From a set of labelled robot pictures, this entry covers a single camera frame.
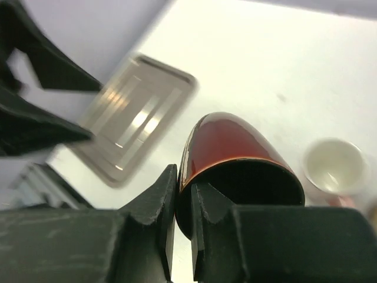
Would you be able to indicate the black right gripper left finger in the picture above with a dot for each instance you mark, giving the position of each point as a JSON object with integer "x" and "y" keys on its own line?
{"x": 131, "y": 244}

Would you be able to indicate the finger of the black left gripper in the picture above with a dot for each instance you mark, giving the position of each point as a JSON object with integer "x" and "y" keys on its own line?
{"x": 54, "y": 70}
{"x": 26, "y": 128}

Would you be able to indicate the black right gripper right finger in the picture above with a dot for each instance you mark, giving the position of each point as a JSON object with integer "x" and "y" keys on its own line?
{"x": 248, "y": 243}

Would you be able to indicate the brown striped mug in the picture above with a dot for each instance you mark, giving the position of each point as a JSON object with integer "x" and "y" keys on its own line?
{"x": 236, "y": 159}

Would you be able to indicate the pink mug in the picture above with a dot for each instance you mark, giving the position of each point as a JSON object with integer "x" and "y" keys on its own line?
{"x": 334, "y": 169}

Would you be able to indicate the cream mug with blue drips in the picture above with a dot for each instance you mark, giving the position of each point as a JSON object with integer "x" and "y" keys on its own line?
{"x": 371, "y": 212}

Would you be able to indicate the stainless steel tray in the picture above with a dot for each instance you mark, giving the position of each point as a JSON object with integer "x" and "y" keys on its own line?
{"x": 129, "y": 116}

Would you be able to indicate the aluminium table edge rail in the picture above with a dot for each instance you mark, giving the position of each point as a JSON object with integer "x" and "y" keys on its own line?
{"x": 40, "y": 185}

